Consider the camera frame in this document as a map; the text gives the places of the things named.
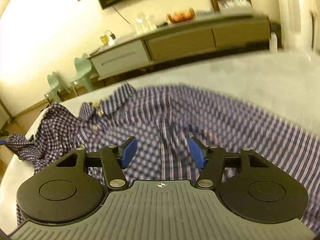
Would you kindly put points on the white curtain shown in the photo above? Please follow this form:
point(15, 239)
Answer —
point(297, 12)

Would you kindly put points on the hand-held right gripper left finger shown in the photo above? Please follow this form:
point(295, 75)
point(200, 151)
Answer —
point(128, 152)

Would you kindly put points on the grey and brown sideboard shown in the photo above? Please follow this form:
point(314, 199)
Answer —
point(180, 42)

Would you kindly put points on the glassware set on tray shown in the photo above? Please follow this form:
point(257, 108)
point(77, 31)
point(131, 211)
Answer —
point(144, 23)

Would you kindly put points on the blue plaid shirt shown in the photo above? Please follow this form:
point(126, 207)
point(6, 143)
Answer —
point(175, 110)

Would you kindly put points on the white power strip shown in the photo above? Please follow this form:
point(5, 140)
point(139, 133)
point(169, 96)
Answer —
point(110, 36)

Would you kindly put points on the small green plastic chair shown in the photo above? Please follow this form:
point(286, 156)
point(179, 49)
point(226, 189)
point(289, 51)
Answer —
point(55, 85)
point(83, 72)

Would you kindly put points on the yellow cup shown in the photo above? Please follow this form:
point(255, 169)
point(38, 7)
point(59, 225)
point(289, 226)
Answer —
point(104, 40)

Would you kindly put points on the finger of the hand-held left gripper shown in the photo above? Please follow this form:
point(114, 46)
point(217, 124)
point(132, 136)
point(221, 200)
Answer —
point(2, 142)

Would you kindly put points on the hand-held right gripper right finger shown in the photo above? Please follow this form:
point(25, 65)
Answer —
point(197, 152)

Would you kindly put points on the red fruit bowl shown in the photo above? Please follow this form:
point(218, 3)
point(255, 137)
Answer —
point(180, 16)

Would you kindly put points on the white storage basket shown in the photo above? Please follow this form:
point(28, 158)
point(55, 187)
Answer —
point(235, 5)

